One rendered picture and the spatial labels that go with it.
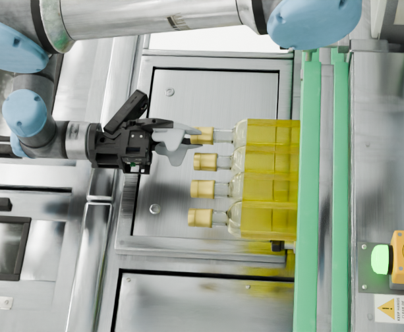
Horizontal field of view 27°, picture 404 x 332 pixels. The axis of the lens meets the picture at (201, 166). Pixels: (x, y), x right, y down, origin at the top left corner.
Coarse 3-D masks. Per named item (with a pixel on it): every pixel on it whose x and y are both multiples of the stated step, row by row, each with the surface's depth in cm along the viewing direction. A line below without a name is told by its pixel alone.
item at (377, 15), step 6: (372, 0) 156; (378, 0) 143; (384, 0) 143; (372, 6) 156; (378, 6) 144; (384, 6) 145; (372, 12) 155; (378, 12) 145; (372, 18) 154; (378, 18) 146; (372, 24) 154; (378, 24) 148; (372, 30) 153; (378, 30) 149; (372, 36) 151
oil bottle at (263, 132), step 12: (252, 120) 157; (264, 120) 157; (276, 120) 156; (288, 120) 156; (300, 120) 156; (240, 132) 156; (252, 132) 155; (264, 132) 155; (276, 132) 155; (288, 132) 155; (240, 144) 156; (252, 144) 155; (264, 144) 155; (276, 144) 155; (288, 144) 154
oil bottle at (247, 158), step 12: (240, 156) 153; (252, 156) 153; (264, 156) 153; (276, 156) 153; (288, 156) 152; (240, 168) 152; (252, 168) 152; (264, 168) 152; (276, 168) 152; (288, 168) 151
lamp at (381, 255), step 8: (376, 248) 124; (384, 248) 124; (392, 248) 123; (376, 256) 123; (384, 256) 123; (392, 256) 123; (376, 264) 123; (384, 264) 123; (392, 264) 122; (376, 272) 124; (384, 272) 124
